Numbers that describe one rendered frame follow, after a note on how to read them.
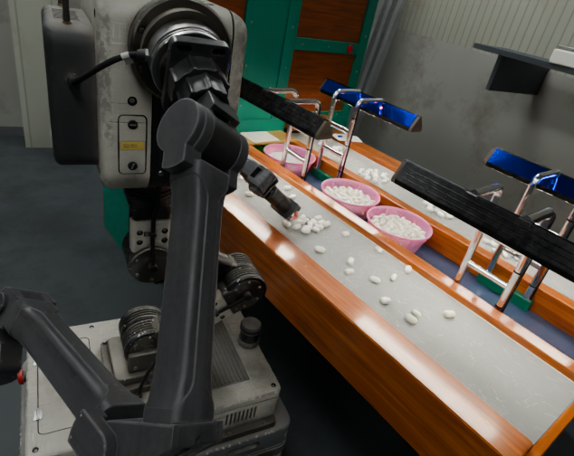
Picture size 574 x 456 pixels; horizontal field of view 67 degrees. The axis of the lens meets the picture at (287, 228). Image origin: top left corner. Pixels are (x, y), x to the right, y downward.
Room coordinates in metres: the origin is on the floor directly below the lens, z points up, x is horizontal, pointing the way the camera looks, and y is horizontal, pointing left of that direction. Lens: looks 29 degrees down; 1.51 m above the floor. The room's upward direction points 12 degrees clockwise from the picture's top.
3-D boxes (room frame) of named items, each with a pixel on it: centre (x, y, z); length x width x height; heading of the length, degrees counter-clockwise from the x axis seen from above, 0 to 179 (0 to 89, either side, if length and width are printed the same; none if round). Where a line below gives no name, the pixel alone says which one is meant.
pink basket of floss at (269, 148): (2.08, 0.06, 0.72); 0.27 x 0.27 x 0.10
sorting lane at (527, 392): (1.41, -0.11, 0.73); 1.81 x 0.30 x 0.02; 44
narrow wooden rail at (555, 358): (1.53, -0.24, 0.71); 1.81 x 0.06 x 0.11; 44
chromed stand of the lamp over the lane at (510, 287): (1.12, -0.59, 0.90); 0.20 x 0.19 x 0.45; 44
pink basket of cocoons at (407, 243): (1.56, -0.43, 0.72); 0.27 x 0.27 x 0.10
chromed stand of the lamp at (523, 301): (1.40, -0.87, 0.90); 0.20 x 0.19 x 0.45; 44
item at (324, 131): (1.77, 0.15, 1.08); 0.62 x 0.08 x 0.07; 44
